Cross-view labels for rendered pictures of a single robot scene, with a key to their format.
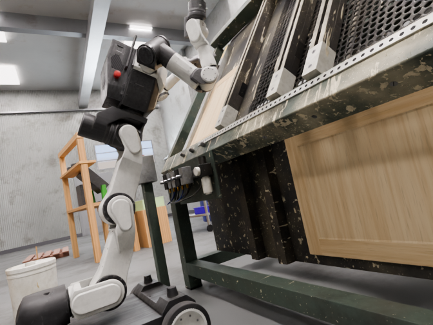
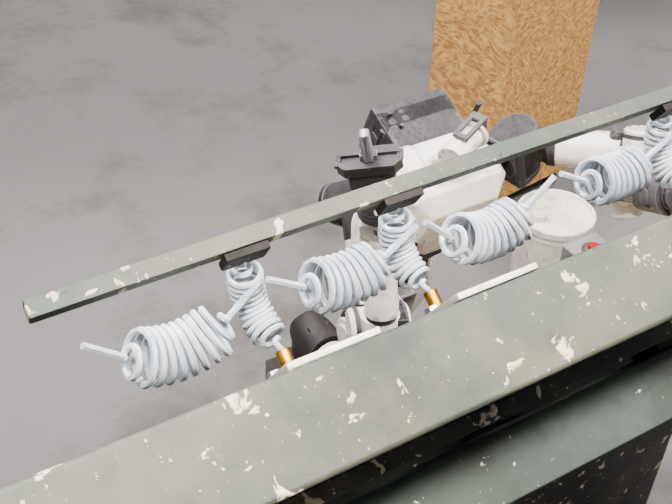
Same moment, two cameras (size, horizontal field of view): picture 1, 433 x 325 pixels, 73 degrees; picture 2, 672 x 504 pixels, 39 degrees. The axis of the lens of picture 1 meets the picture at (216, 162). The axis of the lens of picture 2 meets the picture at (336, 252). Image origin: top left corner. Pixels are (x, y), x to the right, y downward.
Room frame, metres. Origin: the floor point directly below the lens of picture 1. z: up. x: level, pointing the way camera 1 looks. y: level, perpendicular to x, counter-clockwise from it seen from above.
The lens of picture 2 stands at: (1.27, -1.52, 2.55)
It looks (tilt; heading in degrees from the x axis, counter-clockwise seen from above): 39 degrees down; 90
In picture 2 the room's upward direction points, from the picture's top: 1 degrees clockwise
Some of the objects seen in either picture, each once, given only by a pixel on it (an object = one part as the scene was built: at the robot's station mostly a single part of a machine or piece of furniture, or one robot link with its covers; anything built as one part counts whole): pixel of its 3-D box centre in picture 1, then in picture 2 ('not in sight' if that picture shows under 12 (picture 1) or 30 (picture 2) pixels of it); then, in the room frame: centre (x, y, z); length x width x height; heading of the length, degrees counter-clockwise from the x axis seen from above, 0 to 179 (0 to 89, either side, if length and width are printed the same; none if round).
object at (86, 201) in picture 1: (111, 195); not in sight; (4.76, 1.79, 0.89); 1.38 x 1.23 x 1.78; 36
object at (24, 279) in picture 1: (33, 282); (552, 238); (2.09, 1.42, 0.24); 0.32 x 0.30 x 0.47; 29
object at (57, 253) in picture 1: (48, 255); not in sight; (5.64, 3.50, 0.05); 1.12 x 0.75 x 0.10; 26
